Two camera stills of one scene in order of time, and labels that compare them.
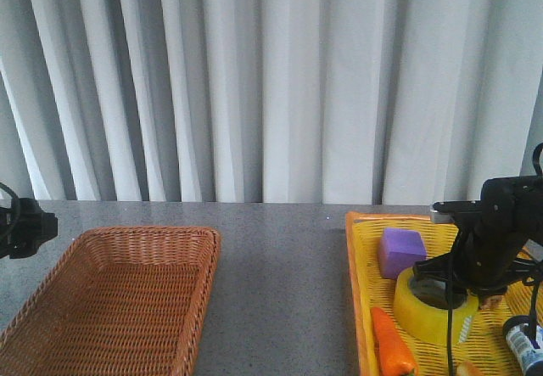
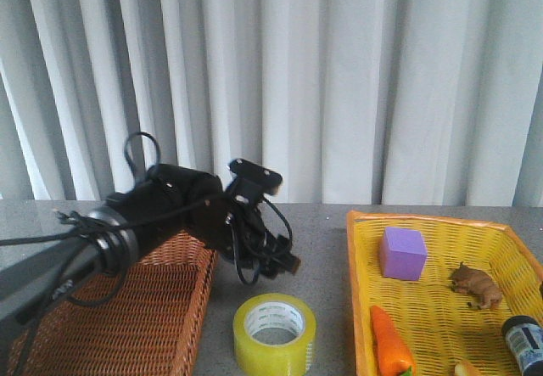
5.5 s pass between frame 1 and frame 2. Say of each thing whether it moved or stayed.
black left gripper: moved
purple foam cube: stayed
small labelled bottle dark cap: stayed
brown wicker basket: stayed
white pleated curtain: stayed
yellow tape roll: moved
